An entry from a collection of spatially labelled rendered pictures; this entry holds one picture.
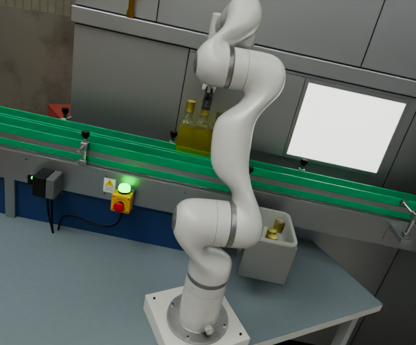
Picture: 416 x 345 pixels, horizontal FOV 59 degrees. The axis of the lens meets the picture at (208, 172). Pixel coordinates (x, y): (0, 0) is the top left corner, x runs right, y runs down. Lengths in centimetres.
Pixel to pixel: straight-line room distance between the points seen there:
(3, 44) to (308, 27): 319
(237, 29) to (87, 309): 92
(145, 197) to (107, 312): 43
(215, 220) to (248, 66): 37
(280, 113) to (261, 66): 67
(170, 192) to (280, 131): 53
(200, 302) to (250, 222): 29
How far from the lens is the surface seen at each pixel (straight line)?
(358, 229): 164
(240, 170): 90
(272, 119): 156
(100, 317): 125
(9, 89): 427
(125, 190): 136
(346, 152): 168
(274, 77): 91
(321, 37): 157
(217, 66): 89
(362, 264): 202
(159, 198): 141
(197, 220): 89
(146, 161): 138
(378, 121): 167
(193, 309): 110
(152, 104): 161
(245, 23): 95
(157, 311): 121
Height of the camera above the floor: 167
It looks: 24 degrees down
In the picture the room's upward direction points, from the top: 13 degrees clockwise
